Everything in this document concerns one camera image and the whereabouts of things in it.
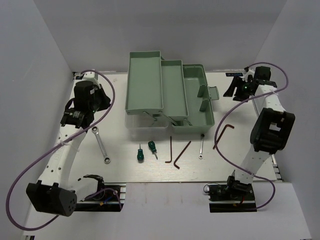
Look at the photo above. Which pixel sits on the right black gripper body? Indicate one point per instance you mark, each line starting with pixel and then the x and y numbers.
pixel 243 92

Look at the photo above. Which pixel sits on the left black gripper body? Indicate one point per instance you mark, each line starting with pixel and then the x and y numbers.
pixel 100 101

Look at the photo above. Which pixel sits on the green plastic toolbox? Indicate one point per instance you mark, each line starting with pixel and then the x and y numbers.
pixel 162 92

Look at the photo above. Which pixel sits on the thin brown hex key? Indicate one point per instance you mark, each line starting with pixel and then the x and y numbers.
pixel 171 152

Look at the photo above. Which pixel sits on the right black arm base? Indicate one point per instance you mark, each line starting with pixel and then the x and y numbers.
pixel 232 196

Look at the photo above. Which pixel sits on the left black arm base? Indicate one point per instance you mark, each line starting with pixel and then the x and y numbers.
pixel 96 195

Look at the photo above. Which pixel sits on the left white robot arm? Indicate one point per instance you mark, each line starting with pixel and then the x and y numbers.
pixel 52 193

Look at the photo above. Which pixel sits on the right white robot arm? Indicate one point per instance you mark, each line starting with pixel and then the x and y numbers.
pixel 273 126

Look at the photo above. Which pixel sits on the right blue label sticker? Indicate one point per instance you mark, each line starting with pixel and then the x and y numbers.
pixel 234 74

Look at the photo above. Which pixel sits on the blue label sticker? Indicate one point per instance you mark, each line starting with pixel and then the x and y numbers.
pixel 78 74
pixel 234 74

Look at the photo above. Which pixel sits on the left blue label sticker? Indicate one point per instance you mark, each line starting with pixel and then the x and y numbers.
pixel 78 74

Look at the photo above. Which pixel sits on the large silver ratchet wrench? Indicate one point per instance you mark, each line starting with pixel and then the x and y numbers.
pixel 106 158

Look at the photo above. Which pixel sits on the left green stubby screwdriver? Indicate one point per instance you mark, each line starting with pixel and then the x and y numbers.
pixel 140 154

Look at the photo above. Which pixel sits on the green stubby screwdriver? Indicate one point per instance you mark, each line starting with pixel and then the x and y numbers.
pixel 140 154
pixel 152 147

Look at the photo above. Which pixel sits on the right green stubby screwdriver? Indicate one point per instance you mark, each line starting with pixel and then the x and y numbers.
pixel 152 147

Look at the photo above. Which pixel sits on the small silver wrench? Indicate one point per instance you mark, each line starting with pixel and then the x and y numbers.
pixel 200 156

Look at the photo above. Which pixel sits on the medium brown hex key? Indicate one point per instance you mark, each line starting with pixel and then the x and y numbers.
pixel 180 155

